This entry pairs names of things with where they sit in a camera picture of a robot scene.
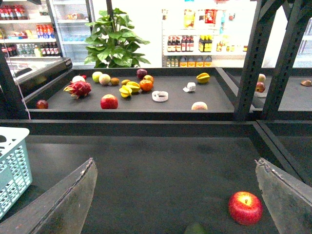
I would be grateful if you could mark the small orange yellow fruit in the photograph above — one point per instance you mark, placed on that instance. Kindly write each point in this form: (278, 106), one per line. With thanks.
(125, 81)

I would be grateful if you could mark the orange red fruit back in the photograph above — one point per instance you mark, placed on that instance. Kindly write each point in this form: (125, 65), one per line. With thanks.
(149, 77)

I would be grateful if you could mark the yellow star fruit front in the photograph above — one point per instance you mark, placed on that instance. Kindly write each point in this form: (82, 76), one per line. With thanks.
(125, 91)

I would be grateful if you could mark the pale peach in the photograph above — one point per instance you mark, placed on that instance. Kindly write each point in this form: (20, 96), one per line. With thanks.
(199, 106)

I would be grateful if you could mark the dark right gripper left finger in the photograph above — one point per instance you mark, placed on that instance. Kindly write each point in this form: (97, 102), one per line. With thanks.
(60, 210)

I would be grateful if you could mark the green apple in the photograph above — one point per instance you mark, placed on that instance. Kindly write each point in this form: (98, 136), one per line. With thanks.
(96, 75)

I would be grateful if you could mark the yellow star fruit back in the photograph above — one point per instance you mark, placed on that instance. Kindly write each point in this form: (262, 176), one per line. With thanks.
(135, 87)

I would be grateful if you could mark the pink dragon fruit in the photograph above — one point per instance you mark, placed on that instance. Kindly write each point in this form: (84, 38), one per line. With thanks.
(78, 89)

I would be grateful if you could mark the dark purple passion fruit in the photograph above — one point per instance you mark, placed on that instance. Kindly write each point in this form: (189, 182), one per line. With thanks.
(141, 73)

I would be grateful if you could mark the yellow star fruit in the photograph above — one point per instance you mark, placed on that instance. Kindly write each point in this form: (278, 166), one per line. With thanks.
(125, 91)
(203, 78)
(135, 87)

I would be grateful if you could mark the black metal rack post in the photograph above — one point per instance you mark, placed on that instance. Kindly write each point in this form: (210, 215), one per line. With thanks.
(298, 13)

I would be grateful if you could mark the red apple behind post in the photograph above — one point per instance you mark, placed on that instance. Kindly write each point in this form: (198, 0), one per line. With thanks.
(260, 87)

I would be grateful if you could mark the light blue plastic basket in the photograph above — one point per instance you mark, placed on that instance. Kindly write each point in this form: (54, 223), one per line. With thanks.
(15, 171)

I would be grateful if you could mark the brown kiwi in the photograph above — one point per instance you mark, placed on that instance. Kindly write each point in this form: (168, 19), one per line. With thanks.
(114, 81)

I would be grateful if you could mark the white foam fruit net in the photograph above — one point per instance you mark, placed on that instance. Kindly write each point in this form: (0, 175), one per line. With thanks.
(190, 87)

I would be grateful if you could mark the red apple on far tray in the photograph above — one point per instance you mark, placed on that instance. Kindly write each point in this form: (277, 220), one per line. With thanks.
(109, 101)

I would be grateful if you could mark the black far display tray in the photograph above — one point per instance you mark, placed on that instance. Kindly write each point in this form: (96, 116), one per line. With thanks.
(219, 94)

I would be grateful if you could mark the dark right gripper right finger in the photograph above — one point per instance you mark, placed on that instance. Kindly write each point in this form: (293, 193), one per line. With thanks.
(288, 200)

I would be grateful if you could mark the small dark red fruit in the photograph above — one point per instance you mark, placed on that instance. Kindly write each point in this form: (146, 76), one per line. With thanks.
(42, 104)

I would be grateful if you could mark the white round fruit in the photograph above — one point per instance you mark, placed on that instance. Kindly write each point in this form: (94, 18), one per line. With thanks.
(77, 79)

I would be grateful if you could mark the yellow star fruit right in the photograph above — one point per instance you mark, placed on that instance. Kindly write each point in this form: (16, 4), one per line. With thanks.
(203, 78)

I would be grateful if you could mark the red apple near gripper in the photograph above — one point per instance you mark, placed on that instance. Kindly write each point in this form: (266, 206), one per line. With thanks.
(245, 208)

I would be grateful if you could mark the orange persimmon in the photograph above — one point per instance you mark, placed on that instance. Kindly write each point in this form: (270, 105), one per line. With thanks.
(146, 85)

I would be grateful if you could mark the green avocado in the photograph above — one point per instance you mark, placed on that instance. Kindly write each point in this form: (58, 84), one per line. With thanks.
(195, 228)

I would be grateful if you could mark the green potted plant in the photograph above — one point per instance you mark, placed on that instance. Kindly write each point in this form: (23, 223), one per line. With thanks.
(113, 43)

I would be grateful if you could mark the white tape roll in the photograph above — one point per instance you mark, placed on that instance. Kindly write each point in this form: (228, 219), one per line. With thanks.
(160, 96)

